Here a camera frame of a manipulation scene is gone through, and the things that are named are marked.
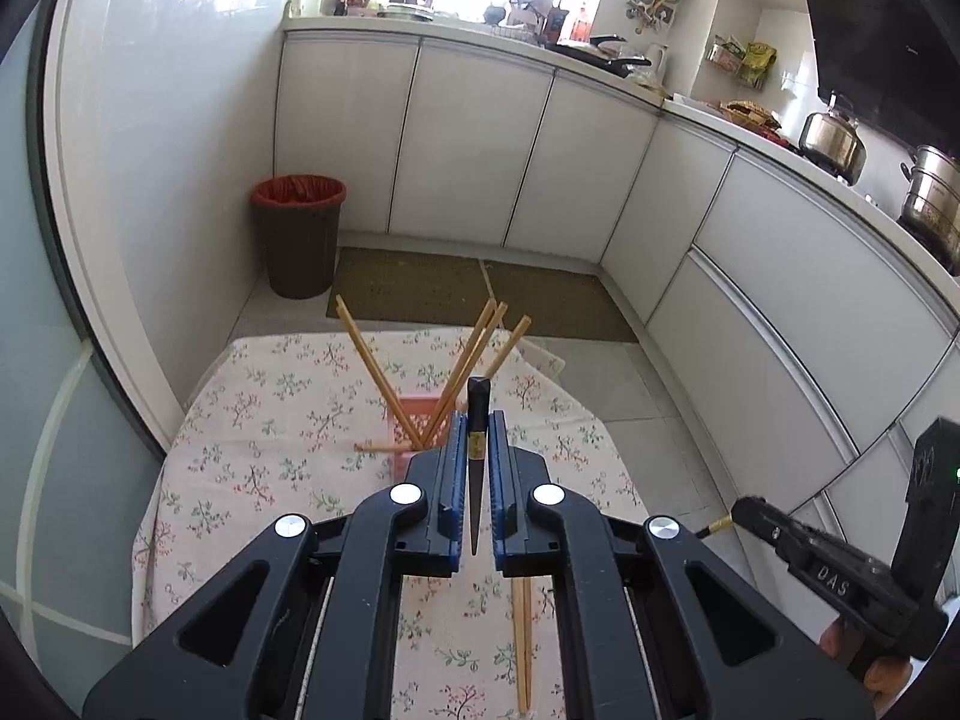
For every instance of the white kitchen cabinets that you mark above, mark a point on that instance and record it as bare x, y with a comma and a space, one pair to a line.
811, 337

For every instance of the brown trash bin orange liner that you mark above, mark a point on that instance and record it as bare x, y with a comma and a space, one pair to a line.
296, 220

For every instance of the person's right hand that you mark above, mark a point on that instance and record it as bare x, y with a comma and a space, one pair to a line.
919, 689

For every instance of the brown floor mat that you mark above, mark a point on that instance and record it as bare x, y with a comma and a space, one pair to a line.
409, 287

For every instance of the wooden chopstick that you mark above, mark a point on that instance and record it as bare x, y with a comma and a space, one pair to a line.
516, 335
480, 356
521, 612
379, 378
431, 429

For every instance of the black range hood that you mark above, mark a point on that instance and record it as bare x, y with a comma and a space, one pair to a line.
890, 62

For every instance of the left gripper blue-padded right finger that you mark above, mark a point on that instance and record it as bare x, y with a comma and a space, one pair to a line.
523, 543

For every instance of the large steel stockpot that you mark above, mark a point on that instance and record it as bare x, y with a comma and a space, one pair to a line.
930, 211

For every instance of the floral tablecloth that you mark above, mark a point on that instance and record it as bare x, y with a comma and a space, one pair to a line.
294, 424

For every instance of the black chopstick gold band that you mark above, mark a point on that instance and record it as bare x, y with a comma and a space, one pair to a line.
715, 527
478, 412

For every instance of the black frying pan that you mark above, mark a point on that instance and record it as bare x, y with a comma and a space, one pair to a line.
611, 54

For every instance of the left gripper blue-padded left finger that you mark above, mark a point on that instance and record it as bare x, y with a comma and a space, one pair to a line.
433, 543

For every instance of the steel cooking pot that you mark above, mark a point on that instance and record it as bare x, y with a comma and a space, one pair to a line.
830, 140

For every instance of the pink perforated utensil basket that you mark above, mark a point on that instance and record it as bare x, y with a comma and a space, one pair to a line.
419, 409

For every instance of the yellow green snack bag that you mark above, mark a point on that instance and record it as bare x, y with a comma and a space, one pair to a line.
757, 62

